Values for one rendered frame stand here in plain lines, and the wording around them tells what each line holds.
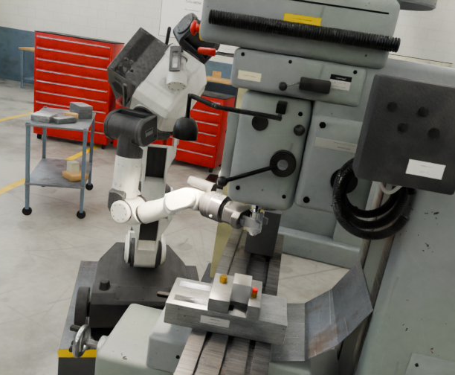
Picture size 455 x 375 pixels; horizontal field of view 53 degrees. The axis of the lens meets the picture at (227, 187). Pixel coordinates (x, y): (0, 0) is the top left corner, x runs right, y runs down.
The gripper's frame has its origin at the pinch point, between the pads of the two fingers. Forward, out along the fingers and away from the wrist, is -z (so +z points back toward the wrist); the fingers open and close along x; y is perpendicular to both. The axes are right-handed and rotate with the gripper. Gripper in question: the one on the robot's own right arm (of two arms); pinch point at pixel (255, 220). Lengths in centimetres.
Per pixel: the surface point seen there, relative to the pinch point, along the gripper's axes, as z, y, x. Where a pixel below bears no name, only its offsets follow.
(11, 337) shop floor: 138, 125, 16
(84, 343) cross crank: 47, 59, -20
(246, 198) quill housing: -0.5, -10.1, -10.4
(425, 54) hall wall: 92, -75, 930
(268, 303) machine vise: -11.7, 21.4, -5.4
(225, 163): 10.2, -16.7, -6.0
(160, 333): 14.6, 36.6, -21.9
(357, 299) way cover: -34.0, 16.2, 8.3
